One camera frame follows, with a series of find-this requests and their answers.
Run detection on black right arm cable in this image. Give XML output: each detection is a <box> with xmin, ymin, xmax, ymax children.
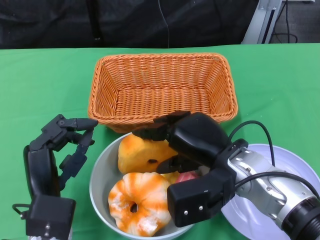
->
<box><xmin>228</xmin><ymin>120</ymin><xmax>320</xmax><ymax>198</ymax></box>

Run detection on orange wicker basket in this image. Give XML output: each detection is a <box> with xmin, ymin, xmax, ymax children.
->
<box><xmin>87</xmin><ymin>52</ymin><xmax>239</xmax><ymax>134</ymax></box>

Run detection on yellow pink layered cake slice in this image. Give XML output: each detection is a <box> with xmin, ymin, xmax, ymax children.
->
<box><xmin>159</xmin><ymin>170</ymin><xmax>201</xmax><ymax>186</ymax></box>

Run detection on black floor cables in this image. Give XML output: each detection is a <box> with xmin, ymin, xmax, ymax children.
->
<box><xmin>271</xmin><ymin>0</ymin><xmax>298</xmax><ymax>44</ymax></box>

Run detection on white round plate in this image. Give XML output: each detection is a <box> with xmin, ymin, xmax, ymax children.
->
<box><xmin>220</xmin><ymin>143</ymin><xmax>320</xmax><ymax>240</ymax></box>

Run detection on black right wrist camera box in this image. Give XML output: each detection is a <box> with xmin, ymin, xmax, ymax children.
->
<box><xmin>166</xmin><ymin>168</ymin><xmax>237</xmax><ymax>228</ymax></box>

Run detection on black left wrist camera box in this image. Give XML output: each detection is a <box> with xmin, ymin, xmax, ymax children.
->
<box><xmin>26</xmin><ymin>193</ymin><xmax>77</xmax><ymax>237</ymax></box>

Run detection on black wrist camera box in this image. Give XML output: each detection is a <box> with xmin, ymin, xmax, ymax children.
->
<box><xmin>26</xmin><ymin>193</ymin><xmax>77</xmax><ymax>237</ymax></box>
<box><xmin>166</xmin><ymin>168</ymin><xmax>237</xmax><ymax>228</ymax></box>

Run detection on aluminium frame stand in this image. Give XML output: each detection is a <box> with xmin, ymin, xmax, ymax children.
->
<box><xmin>241</xmin><ymin>0</ymin><xmax>282</xmax><ymax>45</ymax></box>

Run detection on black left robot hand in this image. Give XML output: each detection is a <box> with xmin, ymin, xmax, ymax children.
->
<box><xmin>23</xmin><ymin>114</ymin><xmax>99</xmax><ymax>198</ymax></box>

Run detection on black backdrop curtain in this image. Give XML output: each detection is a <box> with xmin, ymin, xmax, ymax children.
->
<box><xmin>0</xmin><ymin>0</ymin><xmax>261</xmax><ymax>50</ymax></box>

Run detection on orange white striped ring bread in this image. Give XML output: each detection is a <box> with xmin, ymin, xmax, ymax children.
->
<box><xmin>108</xmin><ymin>171</ymin><xmax>173</xmax><ymax>237</ymax></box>

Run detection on thin black hanging cable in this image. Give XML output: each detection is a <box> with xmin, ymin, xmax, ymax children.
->
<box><xmin>157</xmin><ymin>0</ymin><xmax>171</xmax><ymax>49</ymax></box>

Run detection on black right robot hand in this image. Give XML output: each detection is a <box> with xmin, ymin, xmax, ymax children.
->
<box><xmin>131</xmin><ymin>110</ymin><xmax>233</xmax><ymax>174</ymax></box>

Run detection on plain golden ring bread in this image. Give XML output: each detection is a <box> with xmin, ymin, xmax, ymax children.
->
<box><xmin>118</xmin><ymin>134</ymin><xmax>180</xmax><ymax>175</ymax></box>

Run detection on grey green bowl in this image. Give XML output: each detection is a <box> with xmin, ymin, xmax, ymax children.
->
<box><xmin>89</xmin><ymin>133</ymin><xmax>198</xmax><ymax>240</ymax></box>

